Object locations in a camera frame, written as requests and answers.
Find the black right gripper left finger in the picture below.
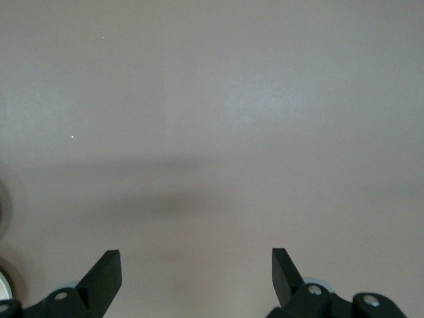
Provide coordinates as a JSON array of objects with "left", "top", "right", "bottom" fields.
[{"left": 23, "top": 249, "right": 123, "bottom": 318}]

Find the grey round dish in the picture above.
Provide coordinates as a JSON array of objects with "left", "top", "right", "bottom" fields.
[{"left": 0, "top": 180, "right": 12, "bottom": 239}]

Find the white round plate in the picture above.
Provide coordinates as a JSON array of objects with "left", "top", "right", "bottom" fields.
[{"left": 0, "top": 270, "right": 12, "bottom": 301}]

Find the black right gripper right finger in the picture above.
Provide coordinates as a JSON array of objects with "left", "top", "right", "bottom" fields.
[{"left": 267, "top": 247, "right": 354, "bottom": 318}]

